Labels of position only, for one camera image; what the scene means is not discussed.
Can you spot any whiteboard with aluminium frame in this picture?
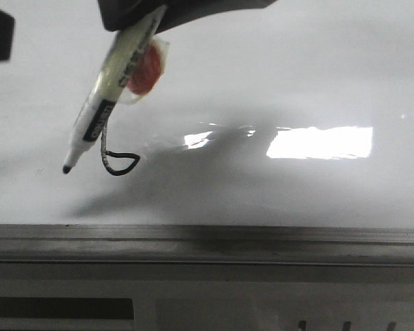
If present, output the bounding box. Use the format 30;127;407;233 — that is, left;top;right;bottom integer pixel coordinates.
0;1;414;264

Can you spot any white dry-erase marker pen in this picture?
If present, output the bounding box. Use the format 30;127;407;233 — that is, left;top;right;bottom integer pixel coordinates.
62;5;167;176

